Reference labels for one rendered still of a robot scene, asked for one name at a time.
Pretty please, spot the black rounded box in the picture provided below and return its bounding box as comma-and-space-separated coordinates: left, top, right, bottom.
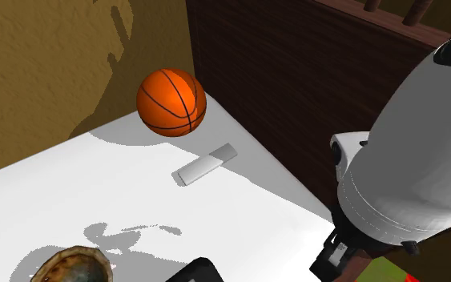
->
165, 256, 225, 282

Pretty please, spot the white flat remote control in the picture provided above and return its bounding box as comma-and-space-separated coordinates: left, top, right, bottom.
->
176, 143, 239, 187

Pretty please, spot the white table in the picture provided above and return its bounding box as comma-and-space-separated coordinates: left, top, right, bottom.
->
0, 91, 340, 282

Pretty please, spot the orange basketball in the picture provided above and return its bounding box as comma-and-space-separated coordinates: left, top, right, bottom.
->
136, 68, 207, 138

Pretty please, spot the brown rough bowl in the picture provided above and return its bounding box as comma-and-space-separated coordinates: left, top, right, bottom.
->
30, 245, 114, 282

